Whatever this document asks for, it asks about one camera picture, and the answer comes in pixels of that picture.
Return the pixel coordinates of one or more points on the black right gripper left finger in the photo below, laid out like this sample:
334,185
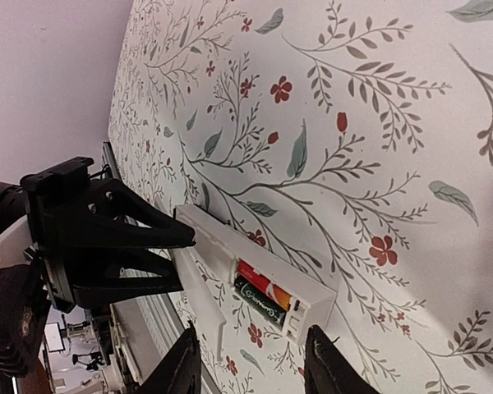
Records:
179,372

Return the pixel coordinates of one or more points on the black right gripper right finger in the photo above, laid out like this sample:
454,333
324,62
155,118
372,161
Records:
327,371

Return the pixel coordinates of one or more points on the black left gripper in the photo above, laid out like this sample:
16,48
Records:
106,215

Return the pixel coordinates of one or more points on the white remote battery cover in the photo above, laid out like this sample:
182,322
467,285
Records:
208,314

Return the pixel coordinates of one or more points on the white remote control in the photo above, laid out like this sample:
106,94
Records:
220,249

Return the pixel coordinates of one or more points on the dark green battery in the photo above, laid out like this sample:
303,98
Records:
261,302

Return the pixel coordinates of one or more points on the red battery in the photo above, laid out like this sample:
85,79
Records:
265,285

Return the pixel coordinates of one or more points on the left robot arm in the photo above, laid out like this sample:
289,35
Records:
24,299

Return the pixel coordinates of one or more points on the floral patterned table mat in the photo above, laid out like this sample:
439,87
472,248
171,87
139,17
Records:
354,139

